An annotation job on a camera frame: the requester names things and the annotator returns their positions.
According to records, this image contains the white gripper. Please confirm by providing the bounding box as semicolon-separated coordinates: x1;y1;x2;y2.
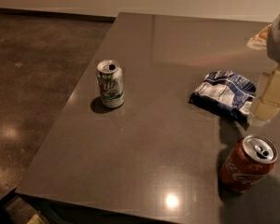
247;13;280;127

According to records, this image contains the blue chip bag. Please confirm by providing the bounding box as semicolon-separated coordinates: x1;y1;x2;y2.
189;70;257;122

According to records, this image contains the red coca-cola can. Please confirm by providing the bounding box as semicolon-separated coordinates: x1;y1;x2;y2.
219;134;278;193

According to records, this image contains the green white 7up can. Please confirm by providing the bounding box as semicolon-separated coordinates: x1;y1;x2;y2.
96;60;124;108

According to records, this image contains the orange snack package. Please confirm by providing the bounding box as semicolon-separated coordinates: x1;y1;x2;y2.
246;24;272;50

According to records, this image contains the yellow object under table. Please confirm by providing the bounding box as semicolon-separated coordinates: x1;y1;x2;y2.
26;215;44;224

